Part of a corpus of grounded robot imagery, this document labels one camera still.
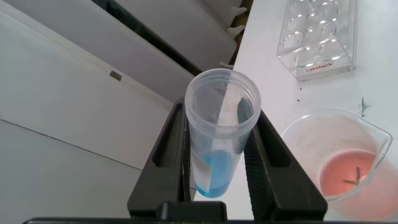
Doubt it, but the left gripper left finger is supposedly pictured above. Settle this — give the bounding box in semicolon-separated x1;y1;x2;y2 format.
127;98;192;218

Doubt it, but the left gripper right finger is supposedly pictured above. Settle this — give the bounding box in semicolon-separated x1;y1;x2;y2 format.
244;109;328;221

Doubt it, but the blue pigment test tube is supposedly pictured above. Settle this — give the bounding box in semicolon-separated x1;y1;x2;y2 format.
184;68;262;199

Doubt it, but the clear glass beaker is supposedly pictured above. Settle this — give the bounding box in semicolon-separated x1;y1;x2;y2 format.
279;108;398;222

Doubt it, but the clear acrylic test tube rack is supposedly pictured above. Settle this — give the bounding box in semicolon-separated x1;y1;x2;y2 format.
275;0;357;83

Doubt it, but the white folding partition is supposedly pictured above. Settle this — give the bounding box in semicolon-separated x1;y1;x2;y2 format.
0;0;195;224
114;0;249;73

